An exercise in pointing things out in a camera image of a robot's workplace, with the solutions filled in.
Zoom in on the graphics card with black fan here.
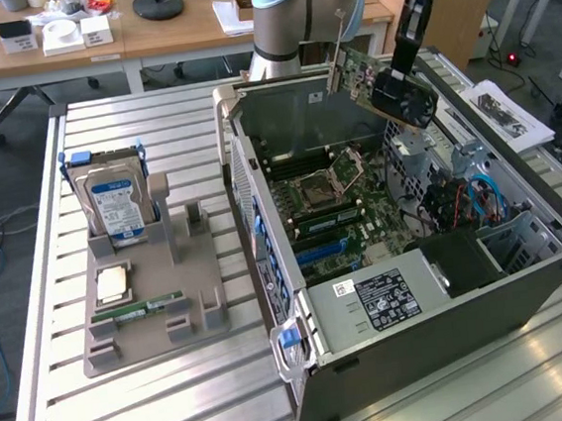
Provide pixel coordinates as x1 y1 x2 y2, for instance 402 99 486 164
319 0 444 141

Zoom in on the wooden cabinet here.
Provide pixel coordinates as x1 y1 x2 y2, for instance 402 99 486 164
365 0 519 78

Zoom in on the metal drive cage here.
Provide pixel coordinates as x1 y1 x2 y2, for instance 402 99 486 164
377 67 490 201

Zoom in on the printed paper stack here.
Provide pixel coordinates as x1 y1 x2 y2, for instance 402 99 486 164
457 72 559 159

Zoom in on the metal socket cover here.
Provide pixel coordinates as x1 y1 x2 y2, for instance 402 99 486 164
326 141 370 201

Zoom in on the black RAM slot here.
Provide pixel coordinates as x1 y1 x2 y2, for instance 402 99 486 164
265 152 331 172
269 158 333 177
272 163 335 183
263 145 330 166

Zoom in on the green motherboard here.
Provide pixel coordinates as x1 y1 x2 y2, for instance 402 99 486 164
254 128 423 292

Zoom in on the CPU socket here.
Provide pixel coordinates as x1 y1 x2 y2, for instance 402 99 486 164
295 166 353 216

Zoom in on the white paper pile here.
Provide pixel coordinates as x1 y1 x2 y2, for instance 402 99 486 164
210 0 258 39

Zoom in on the black PCIe expansion slot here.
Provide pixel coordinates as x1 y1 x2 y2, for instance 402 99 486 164
290 228 356 256

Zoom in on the blue PCIe expansion slot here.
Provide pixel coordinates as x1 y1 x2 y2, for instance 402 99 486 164
294 240 353 270

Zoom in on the metal disk bay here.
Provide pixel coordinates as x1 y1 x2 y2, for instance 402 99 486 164
474 206 562 277

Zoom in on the black lamp base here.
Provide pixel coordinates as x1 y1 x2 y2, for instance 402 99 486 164
131 0 187 24

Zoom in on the silver power supply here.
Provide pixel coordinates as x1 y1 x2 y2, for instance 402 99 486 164
303 246 457 359

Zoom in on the open PC case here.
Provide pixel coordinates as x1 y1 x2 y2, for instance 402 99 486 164
209 34 562 421

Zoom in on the white cube box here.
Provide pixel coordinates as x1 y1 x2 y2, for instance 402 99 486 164
78 13 115 50

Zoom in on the blue case release latch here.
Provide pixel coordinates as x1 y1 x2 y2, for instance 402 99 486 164
277 330 302 366

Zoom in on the hard disk with blue label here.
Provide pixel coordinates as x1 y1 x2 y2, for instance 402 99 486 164
69 153 159 251

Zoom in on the flat white box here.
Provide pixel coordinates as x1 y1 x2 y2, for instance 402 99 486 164
42 33 87 58

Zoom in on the blue disk carrier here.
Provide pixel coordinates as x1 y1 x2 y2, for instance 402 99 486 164
57 139 158 232

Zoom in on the white tape roll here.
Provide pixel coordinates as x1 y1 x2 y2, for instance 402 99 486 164
42 18 78 45

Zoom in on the grey parts rack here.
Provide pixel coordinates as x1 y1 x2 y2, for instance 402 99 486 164
66 165 237 382

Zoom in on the silver CPU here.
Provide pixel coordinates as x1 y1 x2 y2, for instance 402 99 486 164
93 265 131 305

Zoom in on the black topped white box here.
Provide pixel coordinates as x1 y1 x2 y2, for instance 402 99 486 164
0 17 41 55

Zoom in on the black chair base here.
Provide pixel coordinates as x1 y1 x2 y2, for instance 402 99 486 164
0 75 106 148

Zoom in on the blue wire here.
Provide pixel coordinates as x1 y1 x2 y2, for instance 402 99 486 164
466 171 513 227

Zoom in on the red wire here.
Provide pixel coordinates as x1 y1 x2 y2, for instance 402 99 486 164
449 185 471 230

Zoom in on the black wire bundle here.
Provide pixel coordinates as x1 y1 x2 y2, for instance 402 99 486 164
396 189 444 240

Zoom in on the white cable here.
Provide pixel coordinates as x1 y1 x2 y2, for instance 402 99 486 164
0 202 41 237

